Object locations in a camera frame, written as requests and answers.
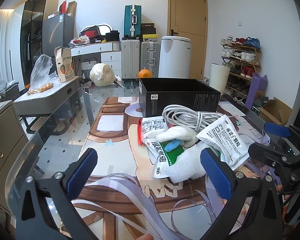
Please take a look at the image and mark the white suitcase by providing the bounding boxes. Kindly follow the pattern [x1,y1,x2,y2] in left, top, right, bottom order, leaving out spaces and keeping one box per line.
[121,39,141,80]

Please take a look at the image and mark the white curtain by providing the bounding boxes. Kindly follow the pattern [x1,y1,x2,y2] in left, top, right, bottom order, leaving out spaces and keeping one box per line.
[0,8,16,85]

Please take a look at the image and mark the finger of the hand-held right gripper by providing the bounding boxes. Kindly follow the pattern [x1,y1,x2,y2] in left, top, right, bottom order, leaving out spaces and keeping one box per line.
[264,122,300,153]
[248,142,300,171]

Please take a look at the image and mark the white dresser with drawers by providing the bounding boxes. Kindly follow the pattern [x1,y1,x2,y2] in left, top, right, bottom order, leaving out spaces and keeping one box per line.
[70,42,122,81]

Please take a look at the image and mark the grey bedside cabinet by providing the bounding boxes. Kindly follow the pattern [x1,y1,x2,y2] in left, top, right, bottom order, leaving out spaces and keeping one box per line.
[0,99,38,207]

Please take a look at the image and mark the red black shoe box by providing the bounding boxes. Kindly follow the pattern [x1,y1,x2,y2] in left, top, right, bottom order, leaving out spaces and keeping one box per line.
[80,25,106,39]

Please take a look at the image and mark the white cable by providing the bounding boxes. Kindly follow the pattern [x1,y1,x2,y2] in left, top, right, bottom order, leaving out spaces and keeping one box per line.
[162,105,225,132]

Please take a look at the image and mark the teal suitcase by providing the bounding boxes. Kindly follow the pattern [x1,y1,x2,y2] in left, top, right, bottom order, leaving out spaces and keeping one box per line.
[123,5,143,40]

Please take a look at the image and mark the dark green box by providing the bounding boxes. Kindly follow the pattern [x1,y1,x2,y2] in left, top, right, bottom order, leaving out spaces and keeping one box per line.
[251,96,266,110]

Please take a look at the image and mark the plate of food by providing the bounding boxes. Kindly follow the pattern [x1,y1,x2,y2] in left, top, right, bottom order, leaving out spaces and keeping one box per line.
[70,36,91,46]

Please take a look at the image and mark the cream mesh-wrapped bundle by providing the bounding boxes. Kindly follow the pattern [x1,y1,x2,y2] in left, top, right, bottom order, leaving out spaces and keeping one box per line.
[89,63,115,87]

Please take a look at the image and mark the cream cylindrical tumbler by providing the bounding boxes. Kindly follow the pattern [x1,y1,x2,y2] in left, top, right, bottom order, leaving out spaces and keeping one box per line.
[209,63,231,96]

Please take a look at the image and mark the white foam wrap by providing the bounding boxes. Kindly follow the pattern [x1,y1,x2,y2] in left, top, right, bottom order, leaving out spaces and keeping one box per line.
[164,147,217,183]

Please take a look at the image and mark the brown cardboard carton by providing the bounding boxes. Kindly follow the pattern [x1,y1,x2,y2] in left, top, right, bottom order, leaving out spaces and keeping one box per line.
[258,97,293,126]

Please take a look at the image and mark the clear plastic bag of kumquats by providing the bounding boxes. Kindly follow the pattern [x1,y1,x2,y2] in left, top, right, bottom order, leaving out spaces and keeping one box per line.
[27,54,61,96]

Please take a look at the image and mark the grey woven basket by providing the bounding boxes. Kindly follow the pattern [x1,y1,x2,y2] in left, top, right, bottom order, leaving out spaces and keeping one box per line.
[80,60,98,83]

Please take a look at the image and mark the bed with grey clothes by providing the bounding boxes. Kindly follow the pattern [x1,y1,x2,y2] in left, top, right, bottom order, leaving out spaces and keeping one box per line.
[0,79,20,98]

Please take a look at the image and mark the white red-edged medicine packet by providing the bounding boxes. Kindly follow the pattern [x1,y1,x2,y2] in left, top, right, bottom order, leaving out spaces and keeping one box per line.
[137,117,169,146]

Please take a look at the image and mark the silver suitcase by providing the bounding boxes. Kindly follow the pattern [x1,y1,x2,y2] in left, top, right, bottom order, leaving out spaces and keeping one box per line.
[140,41,161,78]

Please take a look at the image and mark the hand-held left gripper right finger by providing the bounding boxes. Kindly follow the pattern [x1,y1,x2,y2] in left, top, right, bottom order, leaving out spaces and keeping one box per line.
[200,148,284,240]

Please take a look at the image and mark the small blue soft piece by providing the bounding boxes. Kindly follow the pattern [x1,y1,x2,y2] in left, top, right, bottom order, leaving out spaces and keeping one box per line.
[164,140,182,152]

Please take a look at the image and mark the plain white medicine packet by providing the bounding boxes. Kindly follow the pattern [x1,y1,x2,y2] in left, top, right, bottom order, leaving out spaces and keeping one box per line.
[196,115,250,170]

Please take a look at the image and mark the stacked black gift boxes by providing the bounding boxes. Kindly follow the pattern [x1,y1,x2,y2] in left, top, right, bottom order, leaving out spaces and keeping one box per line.
[142,23,158,42]

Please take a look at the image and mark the printed fruit carton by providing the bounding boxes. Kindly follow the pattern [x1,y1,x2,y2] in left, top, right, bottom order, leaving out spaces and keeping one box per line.
[54,46,75,83]

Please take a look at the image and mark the grey fridge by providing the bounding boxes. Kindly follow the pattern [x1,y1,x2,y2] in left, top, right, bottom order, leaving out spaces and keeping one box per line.
[42,13,74,58]

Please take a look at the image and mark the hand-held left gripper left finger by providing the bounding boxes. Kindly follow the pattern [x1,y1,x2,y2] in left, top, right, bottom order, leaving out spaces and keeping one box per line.
[15,148,108,240]

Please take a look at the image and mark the printed cartoon table mat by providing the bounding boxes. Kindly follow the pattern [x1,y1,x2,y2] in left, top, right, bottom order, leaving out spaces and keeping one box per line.
[86,96,274,240]

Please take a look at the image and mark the wooden shoe rack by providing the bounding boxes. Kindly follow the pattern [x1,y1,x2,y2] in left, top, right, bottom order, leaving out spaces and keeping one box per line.
[220,42,262,103]

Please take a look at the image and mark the white floor appliance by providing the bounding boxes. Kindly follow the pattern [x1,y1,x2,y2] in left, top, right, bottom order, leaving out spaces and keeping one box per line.
[158,35,192,79]

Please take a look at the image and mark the flat cardboard packaging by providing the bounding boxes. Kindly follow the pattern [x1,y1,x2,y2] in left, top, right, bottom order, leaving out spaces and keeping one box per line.
[66,1,78,18]

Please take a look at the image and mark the green white medicine packet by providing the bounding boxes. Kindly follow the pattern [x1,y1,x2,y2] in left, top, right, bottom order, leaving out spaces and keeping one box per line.
[147,140,192,179]

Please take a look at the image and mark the black bag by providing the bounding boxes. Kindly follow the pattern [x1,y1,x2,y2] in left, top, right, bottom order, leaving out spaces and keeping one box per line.
[105,30,121,43]

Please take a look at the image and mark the grey side table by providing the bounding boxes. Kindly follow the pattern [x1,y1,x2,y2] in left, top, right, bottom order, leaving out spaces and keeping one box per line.
[13,76,91,135]

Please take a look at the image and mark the dark glass wardrobe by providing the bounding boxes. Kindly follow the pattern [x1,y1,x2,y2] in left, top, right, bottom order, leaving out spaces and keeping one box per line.
[19,0,61,81]

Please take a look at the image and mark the wooden door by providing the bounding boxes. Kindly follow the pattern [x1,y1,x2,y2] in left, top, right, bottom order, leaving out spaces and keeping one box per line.
[168,0,208,78]

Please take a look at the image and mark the shoe rack with shoes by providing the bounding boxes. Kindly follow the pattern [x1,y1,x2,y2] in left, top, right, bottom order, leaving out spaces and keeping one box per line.
[220,36,262,103]

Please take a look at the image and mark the black cardboard box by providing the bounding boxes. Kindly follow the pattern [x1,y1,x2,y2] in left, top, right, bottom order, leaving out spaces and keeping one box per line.
[139,78,221,117]

